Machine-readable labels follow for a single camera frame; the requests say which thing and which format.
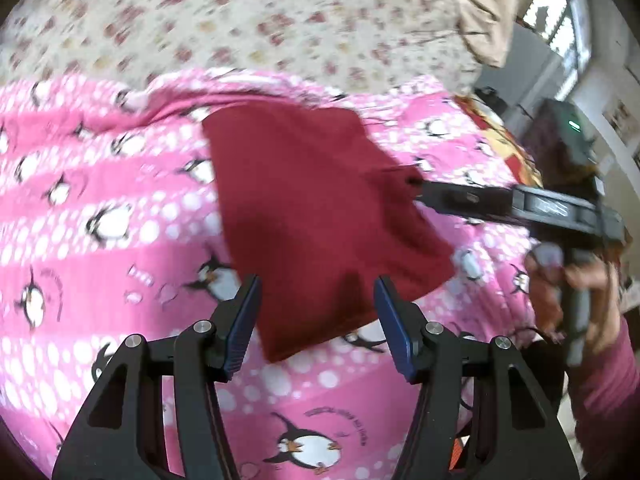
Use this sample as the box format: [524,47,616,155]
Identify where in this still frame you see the cream floral bed sheet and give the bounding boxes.
[0,0,501,106]

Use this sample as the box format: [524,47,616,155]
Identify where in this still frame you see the person's right hand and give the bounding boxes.
[524,244,622,332]

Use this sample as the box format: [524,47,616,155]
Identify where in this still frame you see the pink penguin print blanket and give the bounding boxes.
[0,67,566,480]

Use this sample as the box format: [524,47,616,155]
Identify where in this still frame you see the dark red small cloth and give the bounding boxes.
[201,102,457,363]

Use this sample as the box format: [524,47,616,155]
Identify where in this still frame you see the beige cloth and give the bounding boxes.
[432,0,527,68]

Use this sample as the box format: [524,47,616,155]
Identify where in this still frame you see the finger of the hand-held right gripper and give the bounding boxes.
[413,181,517,222]

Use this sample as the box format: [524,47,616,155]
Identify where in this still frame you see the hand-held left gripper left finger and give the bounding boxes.
[51,274,263,480]

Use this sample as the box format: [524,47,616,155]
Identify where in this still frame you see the window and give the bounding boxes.
[520,0,594,72]

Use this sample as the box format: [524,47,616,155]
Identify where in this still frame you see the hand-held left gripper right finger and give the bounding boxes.
[373,275,581,480]

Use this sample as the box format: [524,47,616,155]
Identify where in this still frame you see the orange yellow printed cloth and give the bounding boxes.
[457,94,544,189]

